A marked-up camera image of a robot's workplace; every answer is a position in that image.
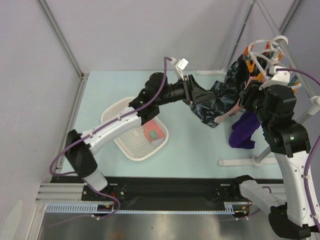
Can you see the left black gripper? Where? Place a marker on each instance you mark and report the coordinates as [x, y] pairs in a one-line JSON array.
[[194, 94]]

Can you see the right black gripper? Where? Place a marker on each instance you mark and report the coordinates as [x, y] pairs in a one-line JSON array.
[[249, 94]]

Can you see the white round clip hanger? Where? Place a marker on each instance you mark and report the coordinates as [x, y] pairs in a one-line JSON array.
[[263, 54]]

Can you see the pink green patterned sock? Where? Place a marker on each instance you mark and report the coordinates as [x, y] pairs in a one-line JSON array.
[[153, 133]]

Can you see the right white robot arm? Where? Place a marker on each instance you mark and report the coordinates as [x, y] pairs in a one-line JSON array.
[[299, 215]]

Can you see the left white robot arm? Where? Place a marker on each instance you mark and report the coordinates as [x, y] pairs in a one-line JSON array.
[[80, 148]]

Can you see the dark patterned cloth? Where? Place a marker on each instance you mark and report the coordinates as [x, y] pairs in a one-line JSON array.
[[226, 94]]

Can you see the purple cloth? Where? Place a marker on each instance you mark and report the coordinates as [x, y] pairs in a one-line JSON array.
[[243, 130]]

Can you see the white perforated plastic basket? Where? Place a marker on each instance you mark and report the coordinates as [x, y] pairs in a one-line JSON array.
[[134, 144]]

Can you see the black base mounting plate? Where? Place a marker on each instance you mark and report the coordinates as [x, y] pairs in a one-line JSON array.
[[167, 193]]

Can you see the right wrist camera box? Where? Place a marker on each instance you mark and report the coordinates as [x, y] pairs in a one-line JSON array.
[[277, 75]]

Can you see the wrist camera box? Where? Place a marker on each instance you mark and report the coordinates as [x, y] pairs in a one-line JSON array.
[[277, 75], [180, 66]]

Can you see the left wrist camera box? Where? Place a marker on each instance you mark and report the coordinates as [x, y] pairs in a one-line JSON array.
[[180, 66]]

